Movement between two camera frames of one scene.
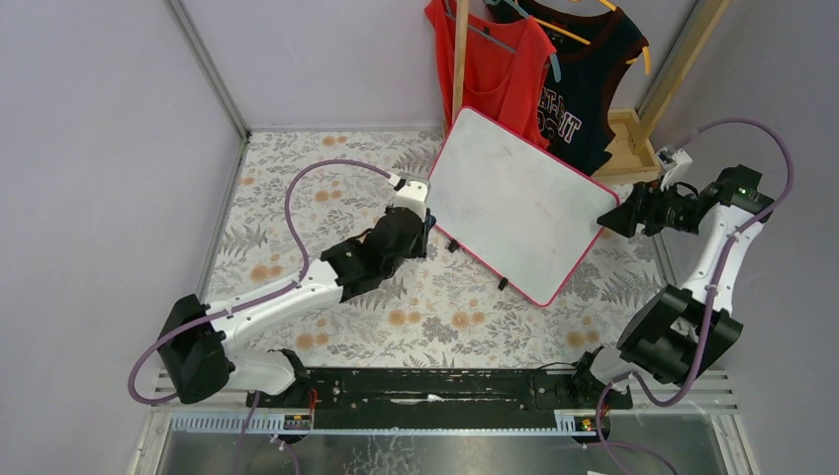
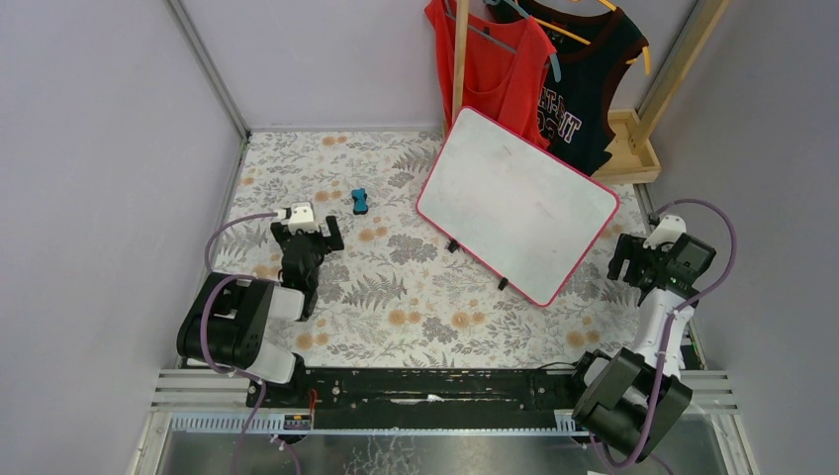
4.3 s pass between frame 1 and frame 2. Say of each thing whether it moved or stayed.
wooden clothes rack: stayed
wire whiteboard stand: stayed
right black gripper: moved
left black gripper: moved
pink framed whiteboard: stayed
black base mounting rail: stayed
